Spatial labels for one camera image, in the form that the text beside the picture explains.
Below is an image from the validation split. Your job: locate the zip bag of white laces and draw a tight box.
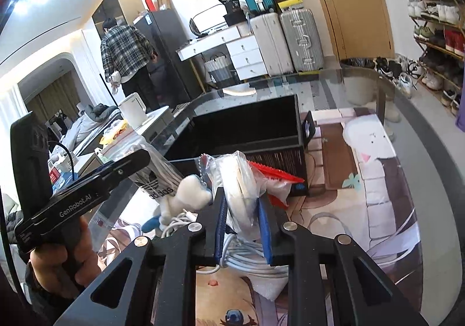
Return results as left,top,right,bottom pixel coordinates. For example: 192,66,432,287
104,144,184,202

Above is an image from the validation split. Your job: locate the white charging cable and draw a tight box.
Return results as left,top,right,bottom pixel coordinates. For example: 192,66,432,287
159,210,292,280

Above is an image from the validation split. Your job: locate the white plush toy keychain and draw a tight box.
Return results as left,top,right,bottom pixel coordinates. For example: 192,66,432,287
141,175,212,233

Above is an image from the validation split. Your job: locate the red white snack packet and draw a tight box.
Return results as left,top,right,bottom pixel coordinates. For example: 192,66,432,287
198,151,304,241

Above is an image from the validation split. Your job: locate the black cardboard box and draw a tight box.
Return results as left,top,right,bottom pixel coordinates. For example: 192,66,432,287
165,95,308,196

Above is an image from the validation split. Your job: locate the white foam wrap piece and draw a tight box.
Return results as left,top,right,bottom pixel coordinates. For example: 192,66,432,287
248,275,289,302

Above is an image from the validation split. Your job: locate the person's left hand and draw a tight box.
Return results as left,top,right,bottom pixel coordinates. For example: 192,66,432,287
30,217,101,298

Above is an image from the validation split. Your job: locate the grey side cabinet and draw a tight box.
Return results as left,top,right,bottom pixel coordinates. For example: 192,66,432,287
73,106,174,157

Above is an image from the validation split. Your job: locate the white air purifier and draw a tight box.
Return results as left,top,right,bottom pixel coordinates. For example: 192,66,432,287
118,92,148,129

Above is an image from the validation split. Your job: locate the anime print table mat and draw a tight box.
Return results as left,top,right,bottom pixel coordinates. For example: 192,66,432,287
95,107,424,326

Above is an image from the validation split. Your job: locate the black refrigerator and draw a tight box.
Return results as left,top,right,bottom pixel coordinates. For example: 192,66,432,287
135,9,203,109

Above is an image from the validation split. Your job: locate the person in plaid shirt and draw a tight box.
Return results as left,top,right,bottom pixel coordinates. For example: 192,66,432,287
100,17,160,111

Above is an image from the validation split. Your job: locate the wicker basket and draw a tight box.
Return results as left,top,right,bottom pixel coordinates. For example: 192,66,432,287
204,55,236,87

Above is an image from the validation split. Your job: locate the black wardrobe cabinet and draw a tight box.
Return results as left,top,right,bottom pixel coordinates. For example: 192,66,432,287
92,0,146,38

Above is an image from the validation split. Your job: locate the purple bag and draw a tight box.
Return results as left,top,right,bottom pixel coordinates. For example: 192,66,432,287
453,94,465,132

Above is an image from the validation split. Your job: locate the white desk with drawers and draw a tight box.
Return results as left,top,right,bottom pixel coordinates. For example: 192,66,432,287
176,22,268,88

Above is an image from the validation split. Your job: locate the oval mirror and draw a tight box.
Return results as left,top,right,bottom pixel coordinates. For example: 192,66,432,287
189,3,227,38

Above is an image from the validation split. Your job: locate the white suitcase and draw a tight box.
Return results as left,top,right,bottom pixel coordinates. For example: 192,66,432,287
250,13,294,76

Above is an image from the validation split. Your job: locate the silver aluminium suitcase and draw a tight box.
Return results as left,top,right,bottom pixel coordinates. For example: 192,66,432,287
280,8,324,72

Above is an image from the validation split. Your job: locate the wooden door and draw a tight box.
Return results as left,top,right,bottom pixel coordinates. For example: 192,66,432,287
320,0,394,59

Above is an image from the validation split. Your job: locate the wooden shoe rack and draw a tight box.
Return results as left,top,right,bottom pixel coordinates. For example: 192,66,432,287
407,0,464,117

